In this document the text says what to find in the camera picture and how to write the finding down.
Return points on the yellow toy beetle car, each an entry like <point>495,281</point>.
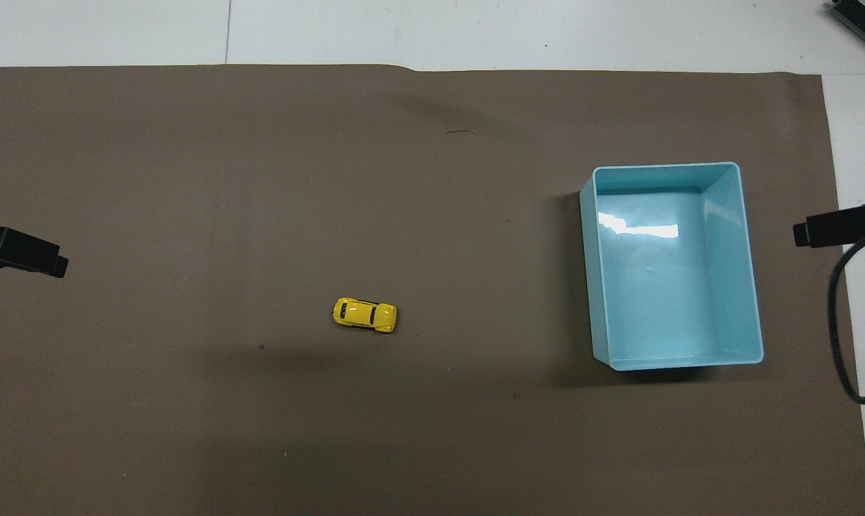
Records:
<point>364,314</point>

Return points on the light blue plastic bin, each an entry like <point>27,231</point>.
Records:
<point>672,272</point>

